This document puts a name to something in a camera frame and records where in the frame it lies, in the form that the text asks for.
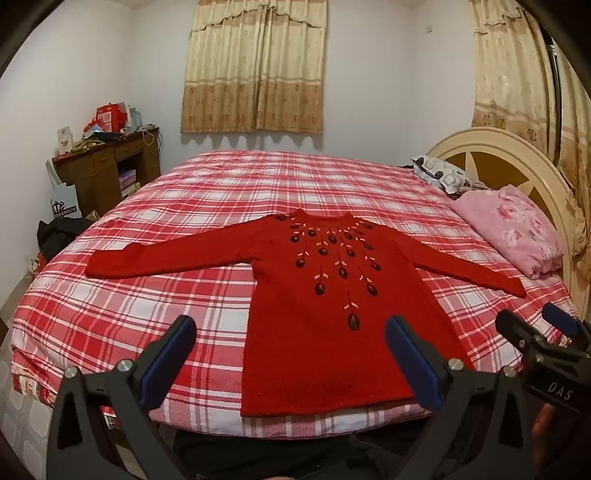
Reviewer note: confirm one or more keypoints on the white greeting card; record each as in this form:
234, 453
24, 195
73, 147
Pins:
65, 141

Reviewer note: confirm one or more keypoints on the long beige curtain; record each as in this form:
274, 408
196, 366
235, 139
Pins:
512, 69

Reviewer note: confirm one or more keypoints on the beige window curtain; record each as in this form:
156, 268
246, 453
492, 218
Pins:
254, 69

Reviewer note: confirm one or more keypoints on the cream wooden headboard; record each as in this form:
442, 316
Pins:
508, 152

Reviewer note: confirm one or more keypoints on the person's right hand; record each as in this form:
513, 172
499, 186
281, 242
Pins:
547, 431

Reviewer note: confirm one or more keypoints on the red knitted sweater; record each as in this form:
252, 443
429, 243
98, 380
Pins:
314, 360

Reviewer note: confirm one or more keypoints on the black clothes pile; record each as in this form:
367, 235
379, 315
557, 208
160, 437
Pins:
62, 233

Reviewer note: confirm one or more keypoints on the pink floral pillow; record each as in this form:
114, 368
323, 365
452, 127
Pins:
512, 230

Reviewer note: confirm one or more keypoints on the stack of books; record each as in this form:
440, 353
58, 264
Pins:
128, 182

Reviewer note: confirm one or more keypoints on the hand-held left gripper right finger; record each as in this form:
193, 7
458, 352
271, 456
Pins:
411, 364

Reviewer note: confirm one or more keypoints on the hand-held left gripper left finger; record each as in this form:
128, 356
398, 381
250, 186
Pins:
166, 360

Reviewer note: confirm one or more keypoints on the bed with red plaid sheet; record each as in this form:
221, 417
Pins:
138, 300

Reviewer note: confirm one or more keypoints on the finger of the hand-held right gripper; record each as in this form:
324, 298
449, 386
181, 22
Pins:
561, 319
519, 332

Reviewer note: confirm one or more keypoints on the red gift box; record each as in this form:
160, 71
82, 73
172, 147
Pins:
111, 117

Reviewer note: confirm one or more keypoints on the white grey patterned pillow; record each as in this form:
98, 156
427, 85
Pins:
443, 175

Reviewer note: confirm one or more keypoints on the white paper bag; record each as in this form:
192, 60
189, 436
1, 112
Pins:
64, 203

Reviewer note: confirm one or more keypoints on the brown wooden desk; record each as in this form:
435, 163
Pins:
97, 170

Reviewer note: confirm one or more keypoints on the dark cloth on desk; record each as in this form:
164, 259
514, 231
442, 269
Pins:
104, 137

